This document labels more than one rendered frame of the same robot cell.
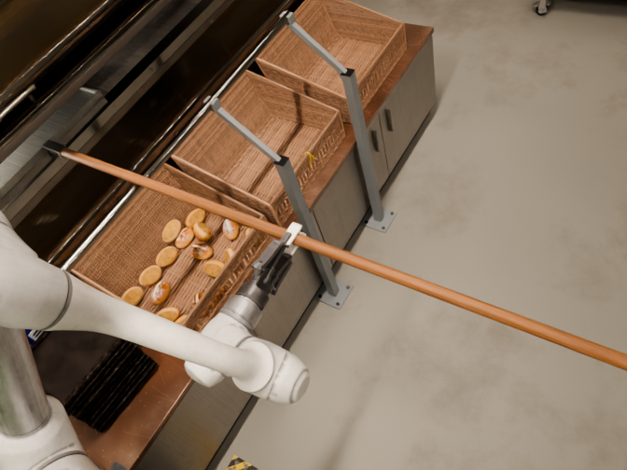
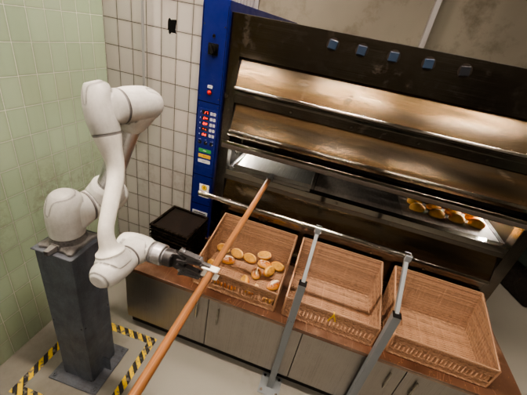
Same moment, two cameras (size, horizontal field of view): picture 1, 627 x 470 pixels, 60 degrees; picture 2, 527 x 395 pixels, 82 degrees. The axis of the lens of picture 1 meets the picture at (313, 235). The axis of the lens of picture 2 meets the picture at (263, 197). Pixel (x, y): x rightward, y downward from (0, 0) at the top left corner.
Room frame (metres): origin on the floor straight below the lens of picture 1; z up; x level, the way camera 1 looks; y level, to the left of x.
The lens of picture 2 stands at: (0.41, -0.75, 2.06)
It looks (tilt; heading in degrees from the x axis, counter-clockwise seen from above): 29 degrees down; 52
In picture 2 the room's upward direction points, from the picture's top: 11 degrees clockwise
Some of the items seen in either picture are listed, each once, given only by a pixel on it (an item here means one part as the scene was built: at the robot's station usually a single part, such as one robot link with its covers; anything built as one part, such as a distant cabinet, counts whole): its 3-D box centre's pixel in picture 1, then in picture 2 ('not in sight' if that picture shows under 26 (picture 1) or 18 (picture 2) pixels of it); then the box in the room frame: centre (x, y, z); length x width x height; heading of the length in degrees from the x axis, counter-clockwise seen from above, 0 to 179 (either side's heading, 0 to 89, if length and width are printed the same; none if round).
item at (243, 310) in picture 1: (242, 312); (159, 253); (0.70, 0.23, 1.18); 0.09 x 0.06 x 0.09; 41
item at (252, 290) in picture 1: (258, 287); (175, 259); (0.74, 0.17, 1.18); 0.09 x 0.07 x 0.08; 131
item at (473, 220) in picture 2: not in sight; (438, 197); (2.65, 0.10, 1.21); 0.61 x 0.48 x 0.06; 41
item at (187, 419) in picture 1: (278, 226); (300, 326); (1.65, 0.14, 0.29); 2.42 x 0.56 x 0.58; 131
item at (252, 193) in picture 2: (186, 78); (349, 226); (1.94, 0.25, 1.02); 1.79 x 0.11 x 0.19; 131
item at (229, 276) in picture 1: (177, 252); (247, 257); (1.36, 0.51, 0.72); 0.56 x 0.49 x 0.28; 131
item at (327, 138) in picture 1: (261, 145); (334, 286); (1.75, 0.06, 0.72); 0.56 x 0.49 x 0.28; 131
